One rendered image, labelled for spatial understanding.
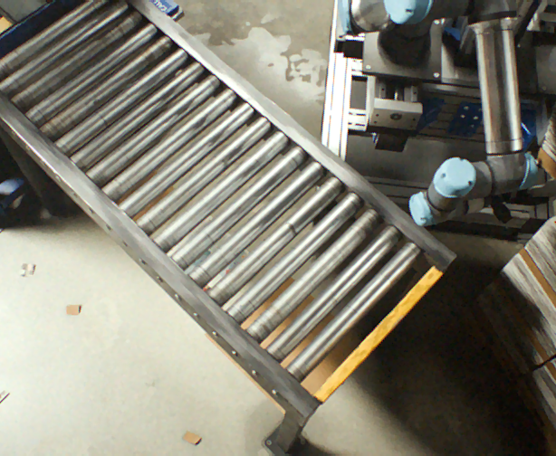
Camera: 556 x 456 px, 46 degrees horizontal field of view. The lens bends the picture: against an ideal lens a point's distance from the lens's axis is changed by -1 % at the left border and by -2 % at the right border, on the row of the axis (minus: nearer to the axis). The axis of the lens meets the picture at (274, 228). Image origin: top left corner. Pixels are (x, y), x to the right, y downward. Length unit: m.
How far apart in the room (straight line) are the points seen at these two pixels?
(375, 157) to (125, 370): 1.17
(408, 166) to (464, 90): 0.52
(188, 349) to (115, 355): 0.26
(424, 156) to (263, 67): 0.83
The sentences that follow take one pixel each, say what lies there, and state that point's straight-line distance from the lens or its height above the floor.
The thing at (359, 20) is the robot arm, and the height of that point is 1.03.
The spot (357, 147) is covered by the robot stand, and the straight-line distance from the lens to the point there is 2.47.
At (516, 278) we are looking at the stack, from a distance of 2.04.
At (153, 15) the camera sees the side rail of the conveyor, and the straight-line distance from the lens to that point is 2.04.
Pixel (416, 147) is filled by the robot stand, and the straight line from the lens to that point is 2.52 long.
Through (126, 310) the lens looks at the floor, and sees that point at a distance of 2.45.
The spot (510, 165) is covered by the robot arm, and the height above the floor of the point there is 1.14.
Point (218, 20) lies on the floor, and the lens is 3.08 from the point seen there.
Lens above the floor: 2.30
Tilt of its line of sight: 66 degrees down
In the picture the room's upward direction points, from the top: 5 degrees clockwise
